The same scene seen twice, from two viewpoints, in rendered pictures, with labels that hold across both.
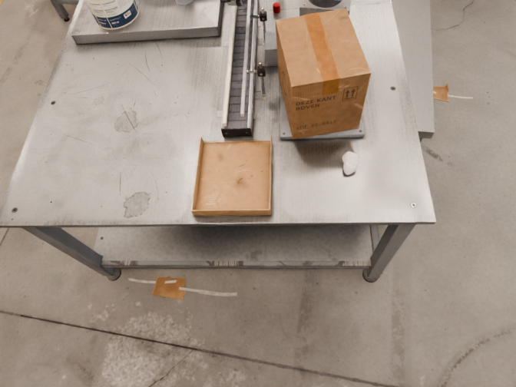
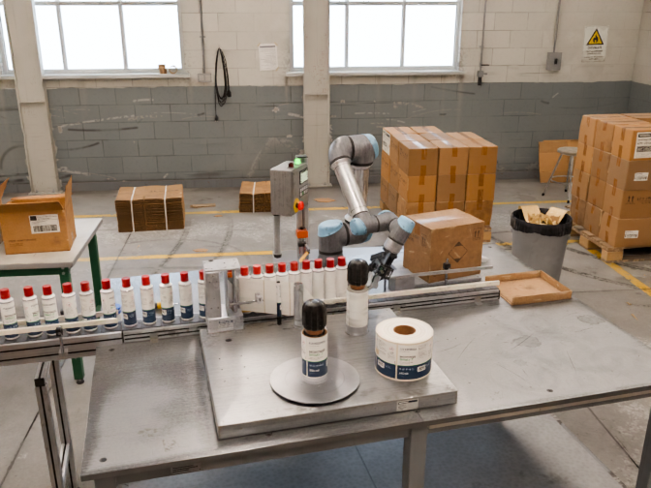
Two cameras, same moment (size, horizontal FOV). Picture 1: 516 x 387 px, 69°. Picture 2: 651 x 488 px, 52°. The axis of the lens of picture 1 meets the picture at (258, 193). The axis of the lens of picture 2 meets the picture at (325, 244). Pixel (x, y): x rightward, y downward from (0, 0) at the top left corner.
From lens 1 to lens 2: 360 cm
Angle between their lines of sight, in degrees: 84
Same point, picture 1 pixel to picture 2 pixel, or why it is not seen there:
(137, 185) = (576, 322)
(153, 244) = (580, 465)
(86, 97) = (522, 371)
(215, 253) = (548, 420)
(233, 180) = (530, 289)
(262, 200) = (534, 280)
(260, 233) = not seen: hidden behind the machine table
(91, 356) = not seen: outside the picture
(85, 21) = (427, 386)
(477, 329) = not seen: hidden behind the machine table
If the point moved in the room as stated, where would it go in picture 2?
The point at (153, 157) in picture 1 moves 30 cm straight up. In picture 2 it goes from (545, 321) to (553, 255)
